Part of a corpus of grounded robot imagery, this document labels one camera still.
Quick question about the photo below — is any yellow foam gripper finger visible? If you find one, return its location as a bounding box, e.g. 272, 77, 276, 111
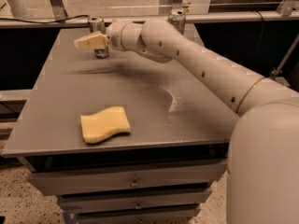
74, 32, 108, 50

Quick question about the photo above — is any metal railing bar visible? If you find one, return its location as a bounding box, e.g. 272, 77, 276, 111
0, 10, 299, 29

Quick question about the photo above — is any black cable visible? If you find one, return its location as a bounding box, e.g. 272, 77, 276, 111
0, 14, 90, 25

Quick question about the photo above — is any middle drawer knob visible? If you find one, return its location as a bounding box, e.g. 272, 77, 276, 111
135, 203, 143, 210

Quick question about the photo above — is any white pipe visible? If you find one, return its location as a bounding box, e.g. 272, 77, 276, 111
5, 0, 32, 18

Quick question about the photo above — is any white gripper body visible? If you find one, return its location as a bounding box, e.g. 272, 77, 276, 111
106, 21, 130, 51

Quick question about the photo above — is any blue silver redbull can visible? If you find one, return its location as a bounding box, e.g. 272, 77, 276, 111
88, 17, 109, 59

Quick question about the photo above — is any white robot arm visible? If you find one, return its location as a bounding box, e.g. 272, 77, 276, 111
74, 19, 299, 224

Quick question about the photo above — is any top drawer knob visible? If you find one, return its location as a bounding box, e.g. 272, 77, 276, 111
130, 178, 140, 188

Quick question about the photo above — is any grey drawer cabinet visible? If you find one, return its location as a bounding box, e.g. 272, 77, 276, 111
3, 29, 237, 224

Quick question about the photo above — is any yellow sponge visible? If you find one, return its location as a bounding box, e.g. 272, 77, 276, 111
80, 106, 131, 144

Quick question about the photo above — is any silver soda can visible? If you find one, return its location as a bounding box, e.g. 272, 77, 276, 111
167, 8, 186, 35

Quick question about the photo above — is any drawer knob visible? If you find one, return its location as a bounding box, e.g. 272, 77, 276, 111
130, 178, 140, 188
135, 203, 143, 210

